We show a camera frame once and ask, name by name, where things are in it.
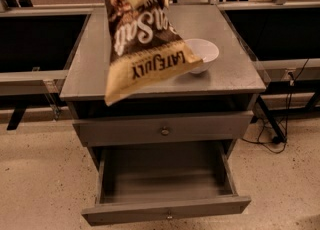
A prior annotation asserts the black floor cable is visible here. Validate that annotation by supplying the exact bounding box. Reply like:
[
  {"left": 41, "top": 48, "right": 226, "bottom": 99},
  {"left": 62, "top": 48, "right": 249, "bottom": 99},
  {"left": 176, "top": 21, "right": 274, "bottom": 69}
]
[{"left": 240, "top": 57, "right": 310, "bottom": 155}]

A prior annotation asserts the brass top drawer knob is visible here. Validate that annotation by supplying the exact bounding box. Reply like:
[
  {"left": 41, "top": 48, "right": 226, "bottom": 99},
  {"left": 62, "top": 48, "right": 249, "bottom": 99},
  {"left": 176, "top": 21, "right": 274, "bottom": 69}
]
[{"left": 161, "top": 127, "right": 170, "bottom": 136}]

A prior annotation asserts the grey wooden drawer cabinet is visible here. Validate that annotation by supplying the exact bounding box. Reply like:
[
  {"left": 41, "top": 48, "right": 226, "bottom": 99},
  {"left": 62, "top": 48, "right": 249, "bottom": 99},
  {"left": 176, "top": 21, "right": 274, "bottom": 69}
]
[{"left": 59, "top": 4, "right": 267, "bottom": 172}]

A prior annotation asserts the grey open middle drawer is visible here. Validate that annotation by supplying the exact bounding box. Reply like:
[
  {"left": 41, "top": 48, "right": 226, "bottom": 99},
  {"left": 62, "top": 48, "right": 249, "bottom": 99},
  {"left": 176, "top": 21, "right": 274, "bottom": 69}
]
[{"left": 82, "top": 142, "right": 251, "bottom": 226}]

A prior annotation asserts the white ceramic bowl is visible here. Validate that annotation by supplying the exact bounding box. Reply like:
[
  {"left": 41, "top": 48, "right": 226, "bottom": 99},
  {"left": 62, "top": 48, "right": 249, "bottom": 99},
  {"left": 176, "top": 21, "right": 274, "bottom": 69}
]
[{"left": 186, "top": 38, "right": 219, "bottom": 74}]

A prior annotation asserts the grey metal railing frame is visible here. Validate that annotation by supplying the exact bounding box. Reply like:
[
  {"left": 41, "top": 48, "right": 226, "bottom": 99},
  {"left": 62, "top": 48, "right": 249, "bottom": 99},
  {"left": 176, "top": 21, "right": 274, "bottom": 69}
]
[{"left": 0, "top": 0, "right": 320, "bottom": 132}]

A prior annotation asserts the grey top drawer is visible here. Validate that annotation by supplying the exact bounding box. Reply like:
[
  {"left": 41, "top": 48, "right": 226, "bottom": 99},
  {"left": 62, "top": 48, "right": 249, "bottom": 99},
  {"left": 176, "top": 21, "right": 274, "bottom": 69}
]
[{"left": 73, "top": 111, "right": 253, "bottom": 147}]

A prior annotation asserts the brown sea salt chip bag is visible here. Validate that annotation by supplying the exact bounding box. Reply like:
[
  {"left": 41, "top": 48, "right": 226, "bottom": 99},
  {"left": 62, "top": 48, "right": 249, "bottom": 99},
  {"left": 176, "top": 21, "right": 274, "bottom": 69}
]
[{"left": 105, "top": 0, "right": 202, "bottom": 105}]

